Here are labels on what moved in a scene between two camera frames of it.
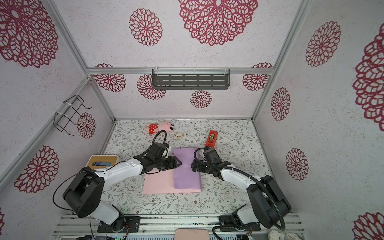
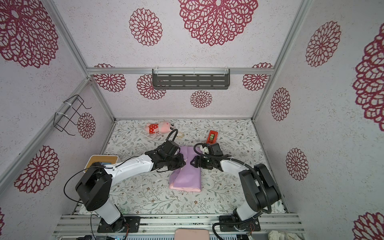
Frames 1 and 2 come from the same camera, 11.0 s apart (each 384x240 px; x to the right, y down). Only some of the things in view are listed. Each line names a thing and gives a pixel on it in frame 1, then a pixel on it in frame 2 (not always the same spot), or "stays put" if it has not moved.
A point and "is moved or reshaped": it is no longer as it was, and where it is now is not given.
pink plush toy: [152, 128] stays put
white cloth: [278, 235] stays put
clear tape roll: [179, 134] stays put
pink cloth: [181, 179] is moved or reshaped
